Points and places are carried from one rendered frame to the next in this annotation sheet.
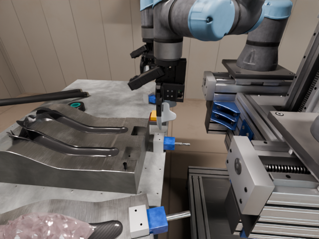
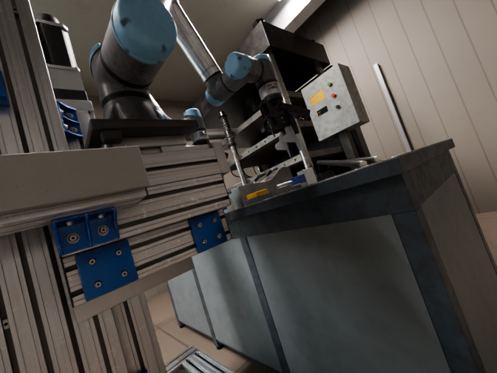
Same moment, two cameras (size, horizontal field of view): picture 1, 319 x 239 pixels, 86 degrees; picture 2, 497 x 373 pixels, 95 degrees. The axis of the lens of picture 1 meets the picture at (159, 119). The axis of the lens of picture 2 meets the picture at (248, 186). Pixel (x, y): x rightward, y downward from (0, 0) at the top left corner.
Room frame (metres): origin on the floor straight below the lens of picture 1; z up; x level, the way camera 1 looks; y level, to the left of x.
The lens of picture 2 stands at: (1.27, -0.64, 0.80)
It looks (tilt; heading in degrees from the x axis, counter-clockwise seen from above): 5 degrees up; 134
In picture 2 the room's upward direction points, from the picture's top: 18 degrees counter-clockwise
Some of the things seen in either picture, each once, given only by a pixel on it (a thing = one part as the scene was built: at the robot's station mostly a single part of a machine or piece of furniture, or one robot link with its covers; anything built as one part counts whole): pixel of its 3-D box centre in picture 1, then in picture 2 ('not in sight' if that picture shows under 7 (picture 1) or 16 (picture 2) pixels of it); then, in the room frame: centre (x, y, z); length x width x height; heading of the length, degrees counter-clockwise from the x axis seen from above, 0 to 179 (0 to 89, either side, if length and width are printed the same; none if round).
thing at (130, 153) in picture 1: (132, 157); not in sight; (0.36, 0.08, 0.87); 0.05 x 0.05 x 0.04; 85
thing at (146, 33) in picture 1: (150, 33); (271, 93); (0.86, 0.04, 1.15); 0.08 x 0.08 x 0.05
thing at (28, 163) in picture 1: (69, 140); (260, 188); (0.45, 0.30, 0.87); 0.50 x 0.26 x 0.14; 85
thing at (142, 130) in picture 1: (139, 135); not in sight; (0.47, 0.07, 0.87); 0.05 x 0.05 x 0.04; 85
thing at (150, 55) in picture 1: (151, 52); (276, 115); (0.85, 0.04, 1.07); 0.09 x 0.08 x 0.12; 57
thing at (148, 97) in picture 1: (155, 99); (294, 180); (0.84, 0.02, 0.83); 0.13 x 0.05 x 0.05; 57
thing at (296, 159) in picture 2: not in sight; (283, 171); (-0.06, 1.28, 1.01); 1.10 x 0.74 x 0.05; 175
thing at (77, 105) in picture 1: (76, 107); (325, 175); (0.76, 0.42, 0.82); 0.08 x 0.08 x 0.04
